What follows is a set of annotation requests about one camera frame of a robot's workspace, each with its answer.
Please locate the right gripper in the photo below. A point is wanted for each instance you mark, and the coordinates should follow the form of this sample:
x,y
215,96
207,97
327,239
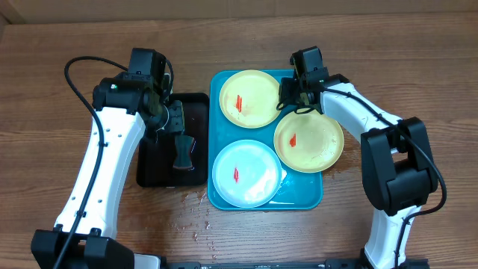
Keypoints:
x,y
290,99

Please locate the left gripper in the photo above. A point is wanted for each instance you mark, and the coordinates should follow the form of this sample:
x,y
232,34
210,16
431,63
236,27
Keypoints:
x,y
175,117

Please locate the dark green scrubbing sponge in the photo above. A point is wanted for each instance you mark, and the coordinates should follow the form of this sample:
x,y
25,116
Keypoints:
x,y
184,145

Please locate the yellow plate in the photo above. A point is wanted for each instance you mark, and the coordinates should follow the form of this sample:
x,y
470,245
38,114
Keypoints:
x,y
249,99
308,143

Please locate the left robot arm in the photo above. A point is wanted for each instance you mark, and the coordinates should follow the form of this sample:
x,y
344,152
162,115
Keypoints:
x,y
125,109

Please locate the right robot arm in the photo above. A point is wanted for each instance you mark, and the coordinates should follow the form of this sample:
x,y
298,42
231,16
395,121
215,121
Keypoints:
x,y
399,176

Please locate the black plastic tray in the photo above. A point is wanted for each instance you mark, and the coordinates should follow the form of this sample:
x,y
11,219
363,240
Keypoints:
x,y
155,160

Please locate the teal plastic tray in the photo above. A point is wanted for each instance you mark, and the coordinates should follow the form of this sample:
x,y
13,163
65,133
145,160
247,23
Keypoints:
x,y
298,191

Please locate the light blue plate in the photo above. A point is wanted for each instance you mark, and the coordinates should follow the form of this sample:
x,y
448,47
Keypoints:
x,y
246,173

